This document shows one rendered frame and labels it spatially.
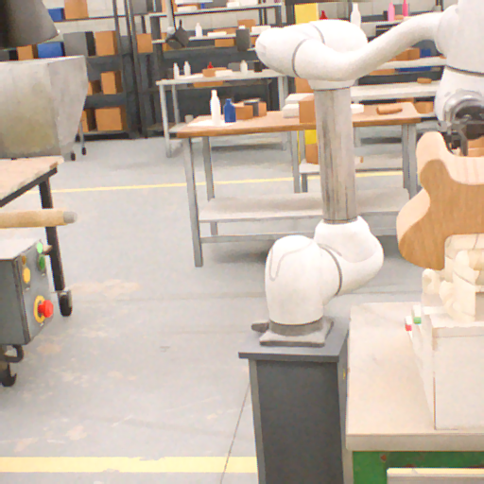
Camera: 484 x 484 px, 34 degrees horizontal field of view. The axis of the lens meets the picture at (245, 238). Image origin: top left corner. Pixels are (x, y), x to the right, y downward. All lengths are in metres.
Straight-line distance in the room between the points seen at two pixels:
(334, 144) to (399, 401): 1.00
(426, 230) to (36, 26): 0.76
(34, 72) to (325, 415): 1.31
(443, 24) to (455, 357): 0.76
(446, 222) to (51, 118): 0.63
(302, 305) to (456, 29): 0.85
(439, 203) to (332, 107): 1.04
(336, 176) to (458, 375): 1.07
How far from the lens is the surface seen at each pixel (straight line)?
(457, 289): 1.24
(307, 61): 2.02
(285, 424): 2.27
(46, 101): 1.28
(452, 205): 1.22
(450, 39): 1.73
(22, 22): 1.49
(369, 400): 1.40
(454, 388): 1.28
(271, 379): 2.21
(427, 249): 1.36
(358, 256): 2.27
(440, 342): 1.25
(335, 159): 2.23
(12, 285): 1.78
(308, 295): 2.16
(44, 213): 1.48
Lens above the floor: 1.57
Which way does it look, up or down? 16 degrees down
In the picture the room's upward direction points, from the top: 5 degrees counter-clockwise
